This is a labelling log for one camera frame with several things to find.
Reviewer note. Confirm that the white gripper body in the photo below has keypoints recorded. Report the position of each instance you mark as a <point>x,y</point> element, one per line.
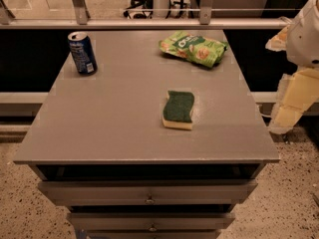
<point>305,41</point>

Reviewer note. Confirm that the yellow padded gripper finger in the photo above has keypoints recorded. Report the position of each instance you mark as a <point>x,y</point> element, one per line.
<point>295,95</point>

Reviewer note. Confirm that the green and yellow sponge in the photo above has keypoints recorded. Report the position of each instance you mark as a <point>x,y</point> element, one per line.
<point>178,109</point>

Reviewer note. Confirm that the blue pepsi can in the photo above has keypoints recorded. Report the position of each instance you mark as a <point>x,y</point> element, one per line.
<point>82,53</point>

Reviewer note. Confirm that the green chip bag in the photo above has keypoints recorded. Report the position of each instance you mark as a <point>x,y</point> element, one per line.
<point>194,48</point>

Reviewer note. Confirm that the grey drawer cabinet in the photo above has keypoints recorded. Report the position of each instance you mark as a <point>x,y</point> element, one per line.
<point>108,127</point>

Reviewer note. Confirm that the lower drawer with knob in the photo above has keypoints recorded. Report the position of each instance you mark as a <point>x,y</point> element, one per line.
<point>151,222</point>

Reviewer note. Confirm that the drawer with knob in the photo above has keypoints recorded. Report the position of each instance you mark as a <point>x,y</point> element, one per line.
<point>151,222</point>
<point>94,193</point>

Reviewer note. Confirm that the upper drawer with knob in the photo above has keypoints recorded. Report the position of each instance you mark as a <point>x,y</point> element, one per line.
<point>94,193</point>

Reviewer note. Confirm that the metal railing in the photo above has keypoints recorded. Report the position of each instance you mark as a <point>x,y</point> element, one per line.
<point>148,14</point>

